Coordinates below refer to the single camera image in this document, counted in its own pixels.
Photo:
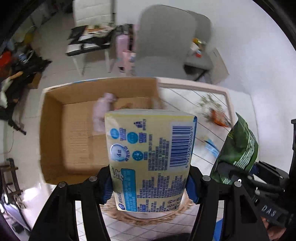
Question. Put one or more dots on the green snack bag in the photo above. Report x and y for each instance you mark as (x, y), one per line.
(239, 153)

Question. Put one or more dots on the blue long snack packet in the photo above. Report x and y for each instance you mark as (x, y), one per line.
(211, 147)

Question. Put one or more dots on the grey chair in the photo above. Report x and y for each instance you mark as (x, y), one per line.
(164, 39)
(199, 63)

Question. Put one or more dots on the grey chair back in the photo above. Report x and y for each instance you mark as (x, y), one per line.
(199, 63)

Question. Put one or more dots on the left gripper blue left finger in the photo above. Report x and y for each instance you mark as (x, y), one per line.
(57, 219)

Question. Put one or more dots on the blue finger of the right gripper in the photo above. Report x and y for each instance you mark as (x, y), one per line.
(270, 174)
(233, 175)

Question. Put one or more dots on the orange snack wrapper pile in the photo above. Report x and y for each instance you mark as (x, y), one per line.
(213, 112)

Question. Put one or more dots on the pile of clothes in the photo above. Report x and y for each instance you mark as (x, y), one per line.
(19, 69)

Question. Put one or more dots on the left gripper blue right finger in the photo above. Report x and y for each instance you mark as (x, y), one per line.
(241, 220)

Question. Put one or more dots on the white box on chair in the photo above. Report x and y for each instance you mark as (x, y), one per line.
(194, 48)

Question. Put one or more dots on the white padded chair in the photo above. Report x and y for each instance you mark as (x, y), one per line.
(94, 30)

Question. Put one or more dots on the person's hand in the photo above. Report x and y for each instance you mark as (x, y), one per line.
(274, 232)

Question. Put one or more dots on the flat board against wall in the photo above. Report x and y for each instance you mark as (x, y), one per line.
(219, 71)

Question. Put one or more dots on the grey chair front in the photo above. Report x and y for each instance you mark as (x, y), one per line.
(164, 39)

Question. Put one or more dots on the pink suitcase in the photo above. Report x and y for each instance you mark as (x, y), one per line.
(126, 36)

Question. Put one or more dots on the open cardboard box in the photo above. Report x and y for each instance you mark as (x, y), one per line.
(70, 148)

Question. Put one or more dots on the yellow blue tissue pack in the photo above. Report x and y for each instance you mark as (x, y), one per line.
(150, 152)

